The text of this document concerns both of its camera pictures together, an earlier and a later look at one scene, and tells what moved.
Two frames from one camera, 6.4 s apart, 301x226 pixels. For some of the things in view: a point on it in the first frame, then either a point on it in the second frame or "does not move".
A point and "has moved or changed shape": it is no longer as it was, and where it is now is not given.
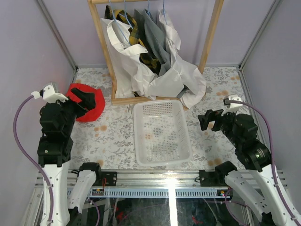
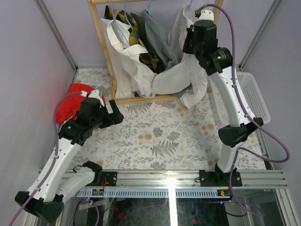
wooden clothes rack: (133, 100) does not move
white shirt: (170, 82) has moved or changed shape
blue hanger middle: (125, 15) does not move
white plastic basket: (162, 135) → (251, 94)
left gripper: (76, 106) → (115, 113)
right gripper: (210, 115) → (186, 48)
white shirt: (130, 76) does not move
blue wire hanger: (163, 11) → (190, 5)
